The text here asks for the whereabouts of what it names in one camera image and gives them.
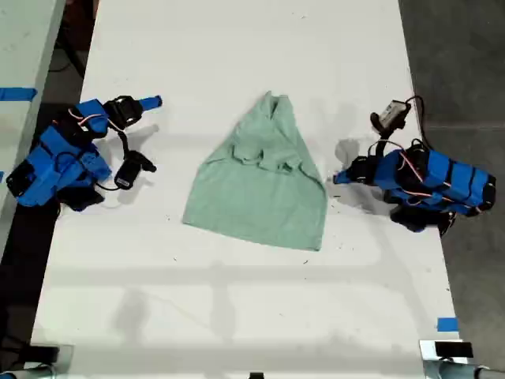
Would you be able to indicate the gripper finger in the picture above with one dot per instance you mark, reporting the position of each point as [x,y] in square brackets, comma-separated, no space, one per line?
[150,102]
[346,177]

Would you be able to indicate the pale green T-shirt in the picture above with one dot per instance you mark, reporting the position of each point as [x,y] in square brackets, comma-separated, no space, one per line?
[256,197]

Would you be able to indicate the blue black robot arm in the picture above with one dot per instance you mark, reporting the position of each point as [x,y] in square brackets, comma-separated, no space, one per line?
[59,158]
[453,177]

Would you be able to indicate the long blue tape strip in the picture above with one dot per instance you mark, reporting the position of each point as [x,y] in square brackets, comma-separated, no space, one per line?
[17,94]

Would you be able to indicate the square blue tape piece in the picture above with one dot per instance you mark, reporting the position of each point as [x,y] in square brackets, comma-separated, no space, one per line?
[447,324]

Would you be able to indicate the small black box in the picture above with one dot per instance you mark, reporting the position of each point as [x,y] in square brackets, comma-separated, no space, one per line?
[44,354]
[453,350]

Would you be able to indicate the camera black stalk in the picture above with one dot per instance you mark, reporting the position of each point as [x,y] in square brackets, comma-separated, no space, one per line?
[382,128]
[124,142]

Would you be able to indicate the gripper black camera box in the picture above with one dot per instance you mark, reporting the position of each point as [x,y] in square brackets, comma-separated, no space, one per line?
[132,169]
[395,110]

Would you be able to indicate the metal corner bracket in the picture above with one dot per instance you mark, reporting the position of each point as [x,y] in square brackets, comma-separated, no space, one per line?
[66,357]
[428,363]

